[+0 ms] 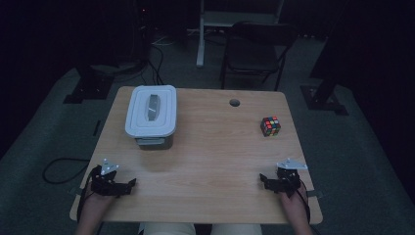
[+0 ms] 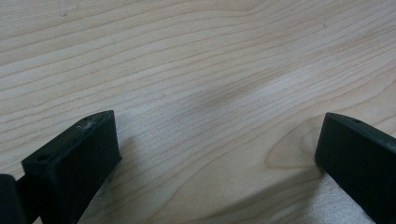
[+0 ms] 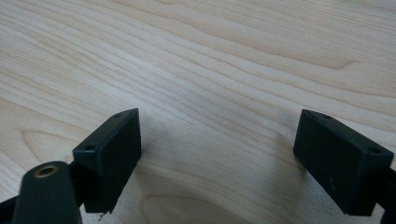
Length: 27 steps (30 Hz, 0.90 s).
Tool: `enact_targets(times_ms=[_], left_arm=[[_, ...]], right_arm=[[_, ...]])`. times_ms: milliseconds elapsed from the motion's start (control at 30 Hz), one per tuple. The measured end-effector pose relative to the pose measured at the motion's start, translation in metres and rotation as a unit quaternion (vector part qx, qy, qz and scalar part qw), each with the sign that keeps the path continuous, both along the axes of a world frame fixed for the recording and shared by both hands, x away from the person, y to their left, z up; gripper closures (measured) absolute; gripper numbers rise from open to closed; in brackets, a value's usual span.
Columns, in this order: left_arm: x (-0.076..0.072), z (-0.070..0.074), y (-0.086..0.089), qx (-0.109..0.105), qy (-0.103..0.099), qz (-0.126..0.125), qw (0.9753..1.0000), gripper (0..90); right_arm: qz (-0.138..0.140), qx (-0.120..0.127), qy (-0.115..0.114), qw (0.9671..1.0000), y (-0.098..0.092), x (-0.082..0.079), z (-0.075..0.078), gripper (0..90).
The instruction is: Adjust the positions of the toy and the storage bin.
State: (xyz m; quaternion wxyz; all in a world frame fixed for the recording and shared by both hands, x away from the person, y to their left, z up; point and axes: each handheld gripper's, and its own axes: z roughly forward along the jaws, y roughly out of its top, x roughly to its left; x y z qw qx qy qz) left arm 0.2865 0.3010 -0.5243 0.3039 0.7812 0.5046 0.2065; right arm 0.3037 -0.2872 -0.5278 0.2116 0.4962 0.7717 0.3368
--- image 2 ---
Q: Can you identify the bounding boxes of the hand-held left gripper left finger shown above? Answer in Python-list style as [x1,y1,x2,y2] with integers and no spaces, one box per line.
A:
[21,109,122,224]

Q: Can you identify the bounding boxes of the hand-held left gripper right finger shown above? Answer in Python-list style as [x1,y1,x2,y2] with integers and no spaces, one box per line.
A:
[314,112,396,224]

